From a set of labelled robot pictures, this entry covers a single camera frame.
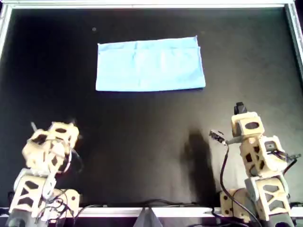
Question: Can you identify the aluminium table frame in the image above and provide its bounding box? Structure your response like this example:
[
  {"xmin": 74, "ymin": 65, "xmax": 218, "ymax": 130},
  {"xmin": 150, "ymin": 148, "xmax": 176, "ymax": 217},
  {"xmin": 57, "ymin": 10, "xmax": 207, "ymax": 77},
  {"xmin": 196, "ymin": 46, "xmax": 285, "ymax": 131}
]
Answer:
[{"xmin": 0, "ymin": 0, "xmax": 303, "ymax": 218}]

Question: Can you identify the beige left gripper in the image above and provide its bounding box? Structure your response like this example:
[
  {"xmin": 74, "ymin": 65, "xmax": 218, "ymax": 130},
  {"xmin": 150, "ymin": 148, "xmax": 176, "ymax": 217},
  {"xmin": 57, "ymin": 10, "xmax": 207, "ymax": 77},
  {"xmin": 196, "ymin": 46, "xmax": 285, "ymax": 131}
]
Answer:
[{"xmin": 22, "ymin": 121, "xmax": 80, "ymax": 175}]

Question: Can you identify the dark grey base clamp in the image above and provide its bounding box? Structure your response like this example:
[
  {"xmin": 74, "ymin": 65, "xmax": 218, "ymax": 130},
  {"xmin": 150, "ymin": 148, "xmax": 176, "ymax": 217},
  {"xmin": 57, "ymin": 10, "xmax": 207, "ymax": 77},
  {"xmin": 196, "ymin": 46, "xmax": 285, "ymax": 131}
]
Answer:
[{"xmin": 6, "ymin": 210, "xmax": 31, "ymax": 227}]

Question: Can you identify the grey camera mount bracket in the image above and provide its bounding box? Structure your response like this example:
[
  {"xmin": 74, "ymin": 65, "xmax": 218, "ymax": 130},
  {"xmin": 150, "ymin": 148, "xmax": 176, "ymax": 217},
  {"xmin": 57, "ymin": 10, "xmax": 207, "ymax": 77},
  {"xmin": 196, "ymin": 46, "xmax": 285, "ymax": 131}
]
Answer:
[{"xmin": 223, "ymin": 136, "xmax": 247, "ymax": 145}]

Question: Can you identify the grey pyramid camera housing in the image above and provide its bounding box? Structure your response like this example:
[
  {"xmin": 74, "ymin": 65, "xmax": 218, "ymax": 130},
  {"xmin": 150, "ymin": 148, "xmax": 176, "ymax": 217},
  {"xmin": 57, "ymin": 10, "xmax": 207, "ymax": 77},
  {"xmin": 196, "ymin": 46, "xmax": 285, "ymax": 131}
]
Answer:
[{"xmin": 134, "ymin": 208, "xmax": 163, "ymax": 227}]

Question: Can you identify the black cable along frame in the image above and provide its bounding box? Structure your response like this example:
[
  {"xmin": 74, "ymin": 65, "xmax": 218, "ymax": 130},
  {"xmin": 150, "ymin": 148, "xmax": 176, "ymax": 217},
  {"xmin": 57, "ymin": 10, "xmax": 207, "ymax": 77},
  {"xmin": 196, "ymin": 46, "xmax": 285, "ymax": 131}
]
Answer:
[{"xmin": 78, "ymin": 199, "xmax": 214, "ymax": 210}]

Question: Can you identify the light blue microfibre cloth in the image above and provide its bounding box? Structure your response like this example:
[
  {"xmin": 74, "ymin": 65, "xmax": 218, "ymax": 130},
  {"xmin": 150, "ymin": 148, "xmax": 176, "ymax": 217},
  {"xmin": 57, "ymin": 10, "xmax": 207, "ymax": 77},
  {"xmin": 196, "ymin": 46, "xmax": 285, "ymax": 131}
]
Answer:
[{"xmin": 95, "ymin": 35, "xmax": 206, "ymax": 92}]

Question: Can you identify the black wrist camera circuit board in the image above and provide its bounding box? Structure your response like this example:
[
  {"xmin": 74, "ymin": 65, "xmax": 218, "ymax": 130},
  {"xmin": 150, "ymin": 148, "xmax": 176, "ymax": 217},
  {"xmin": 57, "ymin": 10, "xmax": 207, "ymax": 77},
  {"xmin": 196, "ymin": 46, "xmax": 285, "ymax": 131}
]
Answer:
[{"xmin": 208, "ymin": 129, "xmax": 225, "ymax": 145}]

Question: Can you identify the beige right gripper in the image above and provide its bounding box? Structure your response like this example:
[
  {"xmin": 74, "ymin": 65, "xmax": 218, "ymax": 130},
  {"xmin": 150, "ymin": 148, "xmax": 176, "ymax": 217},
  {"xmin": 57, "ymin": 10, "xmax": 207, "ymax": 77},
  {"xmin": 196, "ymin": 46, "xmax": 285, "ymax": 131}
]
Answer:
[{"xmin": 231, "ymin": 102, "xmax": 265, "ymax": 138}]

